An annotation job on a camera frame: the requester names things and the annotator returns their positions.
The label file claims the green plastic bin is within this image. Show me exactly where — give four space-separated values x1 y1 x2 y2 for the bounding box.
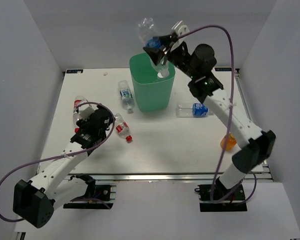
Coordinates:
129 53 175 112

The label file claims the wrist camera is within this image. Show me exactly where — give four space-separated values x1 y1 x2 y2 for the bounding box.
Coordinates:
171 20 190 37
78 104 94 120

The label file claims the crushed bottle blue label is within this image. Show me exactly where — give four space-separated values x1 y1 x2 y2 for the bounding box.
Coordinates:
136 17 169 82

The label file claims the clear bottle blue label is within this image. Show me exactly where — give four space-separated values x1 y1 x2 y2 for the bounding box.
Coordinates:
176 102 214 118

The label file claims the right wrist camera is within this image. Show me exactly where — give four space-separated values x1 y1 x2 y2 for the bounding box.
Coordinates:
171 20 190 37

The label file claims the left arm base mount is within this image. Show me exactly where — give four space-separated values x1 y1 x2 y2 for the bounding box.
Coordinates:
63 174 116 210

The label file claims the crushed bottle red label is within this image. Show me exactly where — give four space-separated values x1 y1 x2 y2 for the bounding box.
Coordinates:
114 113 133 143

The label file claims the aluminium frame rail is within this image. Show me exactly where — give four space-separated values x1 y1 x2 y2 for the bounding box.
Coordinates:
54 172 273 182

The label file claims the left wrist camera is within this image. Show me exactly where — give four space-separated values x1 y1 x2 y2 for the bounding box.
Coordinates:
78 104 94 120

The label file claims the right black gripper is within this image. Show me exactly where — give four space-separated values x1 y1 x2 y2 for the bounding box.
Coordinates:
143 34 198 80

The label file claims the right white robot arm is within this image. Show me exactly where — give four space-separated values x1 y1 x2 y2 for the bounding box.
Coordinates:
143 35 276 200

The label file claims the bottle green blue label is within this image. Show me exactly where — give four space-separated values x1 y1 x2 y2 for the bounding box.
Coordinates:
118 80 135 114

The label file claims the orange juice bottle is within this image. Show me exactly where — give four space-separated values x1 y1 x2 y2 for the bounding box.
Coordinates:
220 133 237 151

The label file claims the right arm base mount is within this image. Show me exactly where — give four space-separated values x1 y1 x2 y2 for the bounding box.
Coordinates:
194 184 247 213

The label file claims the bottle red label upright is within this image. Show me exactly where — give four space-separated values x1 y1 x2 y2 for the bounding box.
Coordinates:
73 95 87 133

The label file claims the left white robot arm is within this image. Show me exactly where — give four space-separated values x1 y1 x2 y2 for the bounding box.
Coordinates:
13 104 115 229

